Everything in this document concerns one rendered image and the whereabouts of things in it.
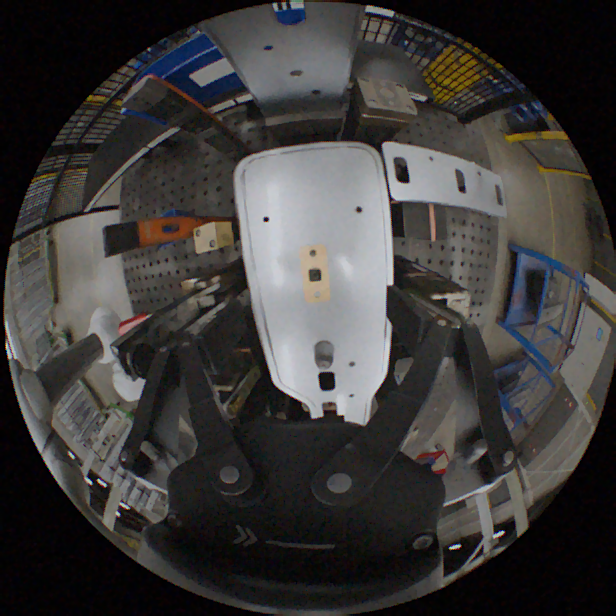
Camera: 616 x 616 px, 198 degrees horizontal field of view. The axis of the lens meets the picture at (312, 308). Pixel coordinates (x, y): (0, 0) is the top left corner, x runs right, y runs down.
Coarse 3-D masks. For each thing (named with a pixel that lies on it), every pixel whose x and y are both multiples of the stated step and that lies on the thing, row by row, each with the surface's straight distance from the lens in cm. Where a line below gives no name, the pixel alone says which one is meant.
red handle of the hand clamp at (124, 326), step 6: (210, 294) 27; (198, 300) 27; (204, 300) 27; (210, 300) 27; (198, 306) 28; (204, 306) 28; (210, 306) 28; (144, 312) 30; (150, 312) 30; (132, 318) 30; (138, 318) 29; (144, 318) 29; (120, 324) 31; (126, 324) 30; (132, 324) 30; (120, 330) 31; (126, 330) 30
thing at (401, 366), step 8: (392, 328) 52; (392, 336) 47; (392, 344) 44; (400, 344) 45; (392, 352) 43; (400, 352) 43; (408, 352) 43; (392, 360) 43; (400, 360) 41; (408, 360) 42; (392, 368) 44; (400, 368) 42; (408, 368) 43
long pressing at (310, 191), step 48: (336, 144) 32; (240, 192) 31; (288, 192) 30; (336, 192) 30; (384, 192) 31; (240, 240) 31; (288, 240) 29; (336, 240) 29; (384, 240) 30; (288, 288) 31; (336, 288) 30; (384, 288) 32; (288, 336) 34; (336, 336) 34; (384, 336) 35; (288, 384) 40; (336, 384) 40
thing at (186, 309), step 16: (208, 288) 27; (176, 304) 23; (192, 304) 26; (224, 304) 29; (144, 320) 22; (160, 320) 21; (176, 320) 24; (192, 320) 25; (128, 336) 19; (144, 336) 21; (160, 336) 22; (112, 352) 20; (128, 352) 19; (144, 352) 17; (128, 368) 21; (144, 368) 17
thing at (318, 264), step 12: (300, 252) 29; (324, 252) 29; (300, 264) 29; (312, 264) 29; (324, 264) 29; (312, 276) 29; (324, 276) 30; (312, 288) 30; (324, 288) 30; (312, 300) 31; (324, 300) 31
